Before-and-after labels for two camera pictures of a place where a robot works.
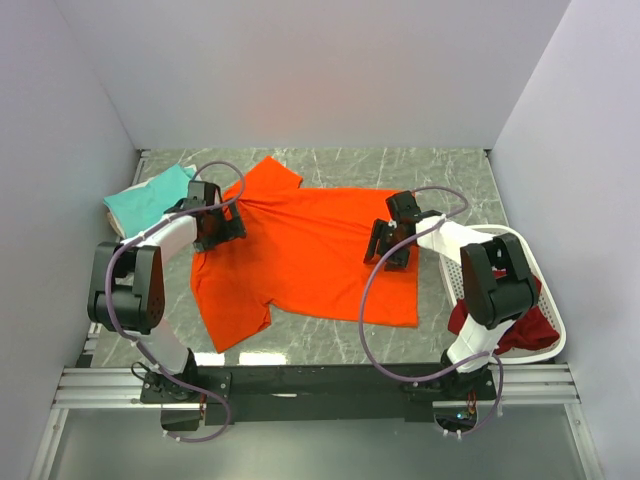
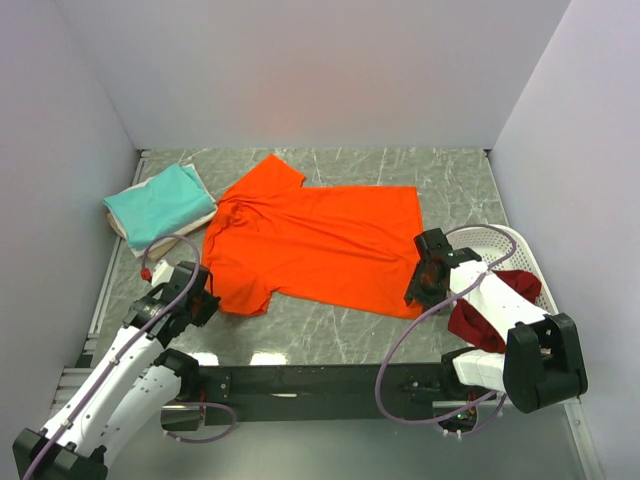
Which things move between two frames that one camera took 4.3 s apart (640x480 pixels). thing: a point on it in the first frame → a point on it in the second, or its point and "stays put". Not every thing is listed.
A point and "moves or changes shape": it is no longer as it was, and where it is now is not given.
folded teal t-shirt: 140,207 stays put
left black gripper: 232,229 → 210,302
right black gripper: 378,232 → 415,293
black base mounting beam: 318,393 stays put
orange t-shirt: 303,253 moves or changes shape
